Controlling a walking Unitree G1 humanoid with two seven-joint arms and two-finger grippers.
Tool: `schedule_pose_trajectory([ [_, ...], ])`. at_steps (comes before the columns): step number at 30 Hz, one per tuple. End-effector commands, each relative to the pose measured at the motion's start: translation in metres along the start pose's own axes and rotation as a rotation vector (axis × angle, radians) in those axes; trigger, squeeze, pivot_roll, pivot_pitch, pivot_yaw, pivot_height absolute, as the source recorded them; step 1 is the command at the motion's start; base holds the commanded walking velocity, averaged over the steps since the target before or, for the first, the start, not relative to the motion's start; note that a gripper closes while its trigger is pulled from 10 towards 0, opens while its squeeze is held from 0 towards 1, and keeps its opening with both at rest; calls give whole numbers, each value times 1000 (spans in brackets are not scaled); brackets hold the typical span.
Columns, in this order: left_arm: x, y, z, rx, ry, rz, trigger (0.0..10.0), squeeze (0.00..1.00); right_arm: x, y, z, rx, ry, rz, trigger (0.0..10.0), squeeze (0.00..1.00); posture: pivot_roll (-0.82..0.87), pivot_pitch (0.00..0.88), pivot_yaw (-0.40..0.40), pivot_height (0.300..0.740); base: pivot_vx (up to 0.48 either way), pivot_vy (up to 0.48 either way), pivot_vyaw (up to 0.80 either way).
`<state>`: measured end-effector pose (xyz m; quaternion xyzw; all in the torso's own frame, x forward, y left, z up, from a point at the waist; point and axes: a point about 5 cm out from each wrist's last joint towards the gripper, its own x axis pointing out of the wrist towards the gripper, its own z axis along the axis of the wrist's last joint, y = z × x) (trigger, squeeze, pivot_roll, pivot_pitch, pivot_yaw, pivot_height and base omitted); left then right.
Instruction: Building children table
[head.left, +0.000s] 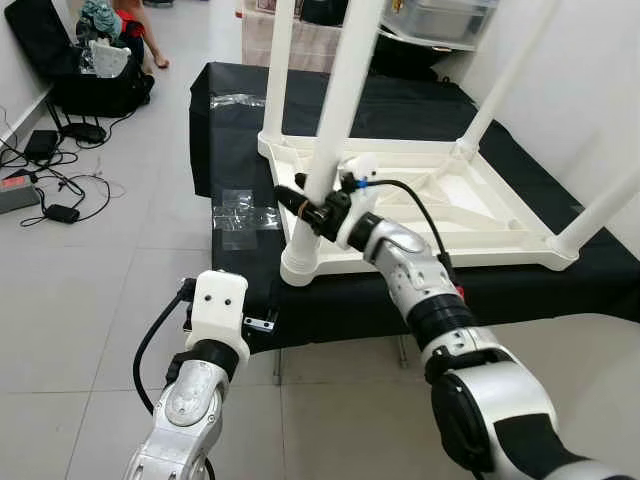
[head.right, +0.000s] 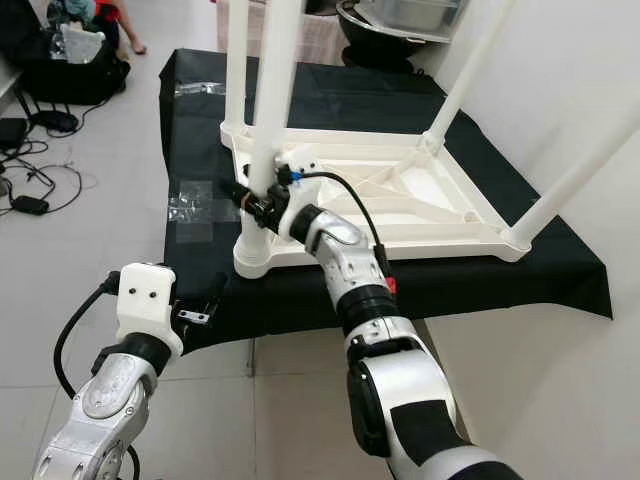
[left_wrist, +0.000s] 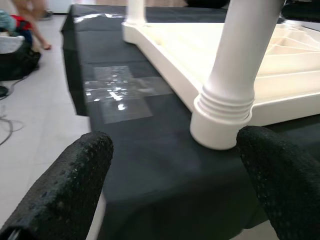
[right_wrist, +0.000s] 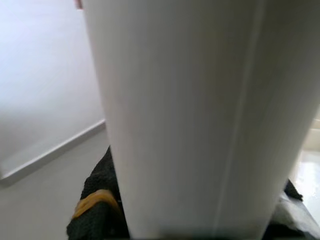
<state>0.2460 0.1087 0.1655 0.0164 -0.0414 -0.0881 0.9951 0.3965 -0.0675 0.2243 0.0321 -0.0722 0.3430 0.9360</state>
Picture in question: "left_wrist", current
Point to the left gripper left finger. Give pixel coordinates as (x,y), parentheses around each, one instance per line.
(65,187)

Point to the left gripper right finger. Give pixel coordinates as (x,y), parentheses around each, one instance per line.
(282,180)

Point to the white plastic table leg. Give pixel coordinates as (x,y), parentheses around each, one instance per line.
(240,50)
(136,11)

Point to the white plastic children table top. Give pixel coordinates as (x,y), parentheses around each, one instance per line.
(180,45)

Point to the clear tape cross patch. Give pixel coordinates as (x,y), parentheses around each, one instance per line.
(120,92)

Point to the black open suitcase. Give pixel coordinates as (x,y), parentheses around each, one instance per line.
(17,65)

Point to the person in red shirt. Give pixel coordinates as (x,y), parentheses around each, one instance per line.
(33,22)

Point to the red cloth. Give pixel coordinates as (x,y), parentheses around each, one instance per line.
(22,23)

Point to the teal cloth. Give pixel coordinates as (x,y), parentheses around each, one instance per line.
(6,21)

